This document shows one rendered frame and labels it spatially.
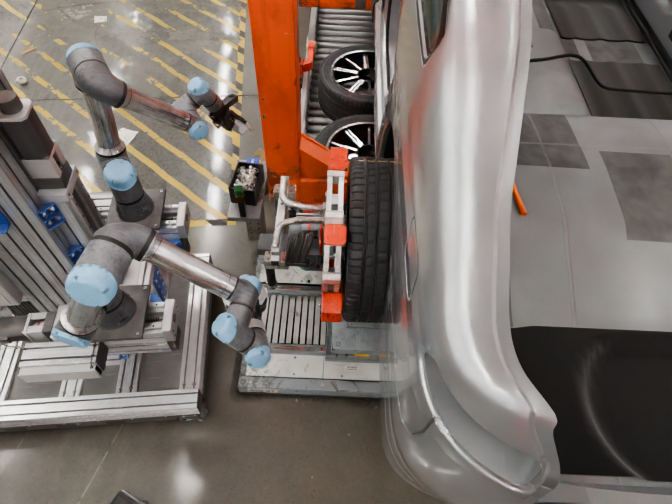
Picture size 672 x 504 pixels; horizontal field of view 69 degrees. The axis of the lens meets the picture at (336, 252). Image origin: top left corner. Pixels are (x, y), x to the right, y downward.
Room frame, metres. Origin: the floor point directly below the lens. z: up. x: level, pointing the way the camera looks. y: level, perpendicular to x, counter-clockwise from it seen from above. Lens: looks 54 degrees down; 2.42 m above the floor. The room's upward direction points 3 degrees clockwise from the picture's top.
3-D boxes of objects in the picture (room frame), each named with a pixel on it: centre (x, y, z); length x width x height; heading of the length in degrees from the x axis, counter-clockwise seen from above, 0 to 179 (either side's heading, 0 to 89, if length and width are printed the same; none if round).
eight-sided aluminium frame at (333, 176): (1.19, 0.02, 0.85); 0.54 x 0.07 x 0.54; 1
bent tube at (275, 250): (1.09, 0.14, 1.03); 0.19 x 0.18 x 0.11; 91
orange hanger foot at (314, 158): (1.75, -0.06, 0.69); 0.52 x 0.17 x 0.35; 91
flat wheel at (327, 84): (2.85, -0.14, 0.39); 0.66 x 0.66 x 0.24
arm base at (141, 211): (1.31, 0.86, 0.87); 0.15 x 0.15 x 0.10
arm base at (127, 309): (0.82, 0.79, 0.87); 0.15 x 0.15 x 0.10
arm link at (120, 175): (1.32, 0.86, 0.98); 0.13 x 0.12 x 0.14; 33
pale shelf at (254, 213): (1.81, 0.49, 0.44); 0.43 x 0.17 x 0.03; 1
